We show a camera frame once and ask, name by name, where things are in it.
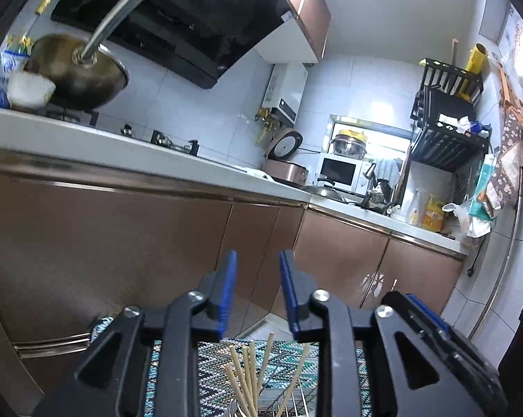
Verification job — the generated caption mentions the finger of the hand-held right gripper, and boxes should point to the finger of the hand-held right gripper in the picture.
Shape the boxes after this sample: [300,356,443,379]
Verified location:
[382,291,506,417]

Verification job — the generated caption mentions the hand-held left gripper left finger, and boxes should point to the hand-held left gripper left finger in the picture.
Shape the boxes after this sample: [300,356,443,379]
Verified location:
[34,250,238,417]

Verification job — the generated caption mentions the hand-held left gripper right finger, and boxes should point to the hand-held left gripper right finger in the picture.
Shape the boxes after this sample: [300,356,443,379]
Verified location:
[279,250,483,417]

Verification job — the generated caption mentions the bunch of wooden chopsticks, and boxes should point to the bunch of wooden chopsticks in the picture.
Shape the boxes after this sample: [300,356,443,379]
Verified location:
[224,334,311,417]

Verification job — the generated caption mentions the wire utensil basket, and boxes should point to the wire utensil basket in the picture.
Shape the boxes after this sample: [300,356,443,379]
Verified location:
[227,380,325,417]

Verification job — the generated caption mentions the black power plug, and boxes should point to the black power plug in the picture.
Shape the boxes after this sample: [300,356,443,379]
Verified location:
[465,235,481,277]

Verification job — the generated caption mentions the teal chevron mat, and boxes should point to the teal chevron mat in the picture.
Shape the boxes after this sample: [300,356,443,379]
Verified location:
[92,317,375,417]

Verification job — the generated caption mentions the yellow detergent bottle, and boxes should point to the yellow detergent bottle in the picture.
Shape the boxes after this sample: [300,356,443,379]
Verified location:
[422,195,447,232]

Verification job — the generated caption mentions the white plastic bag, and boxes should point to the white plastic bag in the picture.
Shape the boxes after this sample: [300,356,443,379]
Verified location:
[444,202,492,248]

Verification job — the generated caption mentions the copper kitchen cabinet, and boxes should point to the copper kitchen cabinet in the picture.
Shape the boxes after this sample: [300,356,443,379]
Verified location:
[0,148,468,400]

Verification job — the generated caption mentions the white spray bottle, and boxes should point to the white spray bottle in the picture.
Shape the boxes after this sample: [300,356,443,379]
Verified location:
[407,188,427,227]

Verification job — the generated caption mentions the metal pot lid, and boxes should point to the metal pot lid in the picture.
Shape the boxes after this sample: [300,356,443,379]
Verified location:
[302,178,349,203]

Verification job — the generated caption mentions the pink rice cooker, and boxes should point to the pink rice cooker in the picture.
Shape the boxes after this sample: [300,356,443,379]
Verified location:
[262,129,311,187]

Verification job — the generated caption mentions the white microwave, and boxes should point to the white microwave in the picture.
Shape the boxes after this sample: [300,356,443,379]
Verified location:
[316,153,375,194]

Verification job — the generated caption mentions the black faucet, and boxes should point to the black faucet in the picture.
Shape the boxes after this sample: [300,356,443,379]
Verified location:
[360,163,394,209]

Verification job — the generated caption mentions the teal package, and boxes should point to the teal package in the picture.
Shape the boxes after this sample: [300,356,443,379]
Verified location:
[467,154,499,218]

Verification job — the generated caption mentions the grey towel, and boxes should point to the grey towel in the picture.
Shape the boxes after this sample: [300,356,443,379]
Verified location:
[366,158,403,183]

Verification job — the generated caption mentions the steel pot with yellow lid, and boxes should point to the steel pot with yellow lid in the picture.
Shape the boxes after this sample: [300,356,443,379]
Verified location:
[330,129,370,159]

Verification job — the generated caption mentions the black gas stove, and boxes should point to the black gas stove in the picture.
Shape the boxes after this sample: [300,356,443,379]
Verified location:
[44,106,201,157]

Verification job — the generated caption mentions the black dish rack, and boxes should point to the black dish rack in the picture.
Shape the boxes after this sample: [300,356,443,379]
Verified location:
[400,58,493,209]

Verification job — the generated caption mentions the brown floral apron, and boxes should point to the brown floral apron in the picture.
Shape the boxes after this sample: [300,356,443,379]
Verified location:
[487,61,523,209]

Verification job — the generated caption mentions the white and blue rags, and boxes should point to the white and blue rags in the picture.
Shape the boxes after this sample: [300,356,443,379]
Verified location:
[439,115,492,136]

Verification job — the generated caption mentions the white water heater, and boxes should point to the white water heater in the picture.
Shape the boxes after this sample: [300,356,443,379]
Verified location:
[261,63,309,123]

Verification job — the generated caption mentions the yellow roll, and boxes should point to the yellow roll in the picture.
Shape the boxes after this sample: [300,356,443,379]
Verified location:
[457,43,490,103]

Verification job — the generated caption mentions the black range hood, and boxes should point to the black range hood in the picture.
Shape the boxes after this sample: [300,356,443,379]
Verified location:
[50,0,332,90]

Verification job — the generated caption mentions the white bowl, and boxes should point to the white bowl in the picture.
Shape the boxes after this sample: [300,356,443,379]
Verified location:
[7,72,57,111]

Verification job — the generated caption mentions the blue and white bag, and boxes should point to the blue and white bag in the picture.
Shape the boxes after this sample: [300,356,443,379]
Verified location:
[0,48,30,108]

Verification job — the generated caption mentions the yellow-capped oil bottle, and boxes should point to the yellow-capped oil bottle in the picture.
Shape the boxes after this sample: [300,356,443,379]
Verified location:
[7,0,54,53]

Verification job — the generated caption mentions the curved metal rail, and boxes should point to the curved metal rail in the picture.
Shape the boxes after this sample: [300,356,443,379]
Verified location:
[467,169,523,340]

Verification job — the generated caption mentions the metal wok with handle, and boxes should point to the metal wok with handle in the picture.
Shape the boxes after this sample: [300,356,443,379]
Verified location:
[23,0,160,112]

